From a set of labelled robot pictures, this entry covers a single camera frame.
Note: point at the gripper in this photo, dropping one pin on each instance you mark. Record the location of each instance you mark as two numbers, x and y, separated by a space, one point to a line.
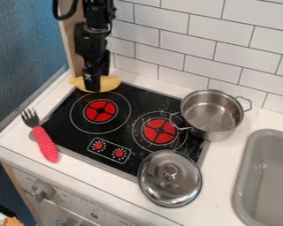
90 44

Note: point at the yellow toy banana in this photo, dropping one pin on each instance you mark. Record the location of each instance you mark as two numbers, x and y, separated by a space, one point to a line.
108 84

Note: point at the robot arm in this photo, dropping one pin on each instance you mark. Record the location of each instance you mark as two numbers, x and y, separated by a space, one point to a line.
96 13

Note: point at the toy stove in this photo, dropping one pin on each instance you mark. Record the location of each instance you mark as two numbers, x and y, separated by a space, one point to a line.
120 126

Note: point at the silver pot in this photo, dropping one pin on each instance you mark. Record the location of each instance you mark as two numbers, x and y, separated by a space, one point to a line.
211 114

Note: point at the silver pot lid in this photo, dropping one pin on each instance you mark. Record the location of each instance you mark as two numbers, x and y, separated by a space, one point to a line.
170 178

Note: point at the toy sink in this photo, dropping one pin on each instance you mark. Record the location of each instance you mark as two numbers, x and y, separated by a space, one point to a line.
264 179

